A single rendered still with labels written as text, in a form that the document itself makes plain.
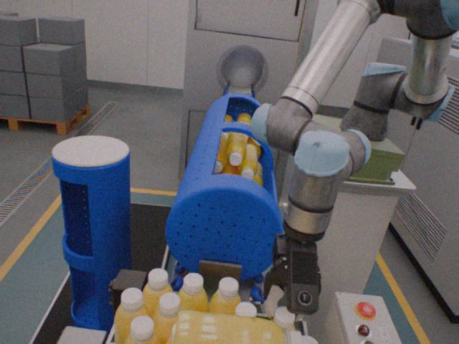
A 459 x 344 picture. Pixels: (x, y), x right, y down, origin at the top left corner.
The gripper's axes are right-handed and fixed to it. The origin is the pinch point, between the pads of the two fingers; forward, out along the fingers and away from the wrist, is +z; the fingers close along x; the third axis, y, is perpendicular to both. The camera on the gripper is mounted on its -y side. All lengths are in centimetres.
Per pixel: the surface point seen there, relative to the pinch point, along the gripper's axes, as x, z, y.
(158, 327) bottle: 23.0, 3.8, -2.7
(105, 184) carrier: 57, 14, 64
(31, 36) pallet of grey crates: 243, 9, 346
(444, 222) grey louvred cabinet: -127, 61, 147
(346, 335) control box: -11.1, -0.3, -2.9
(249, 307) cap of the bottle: 6.8, -0.8, 0.7
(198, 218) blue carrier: 19.4, -4.9, 21.7
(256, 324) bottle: 6.5, -7.4, -8.9
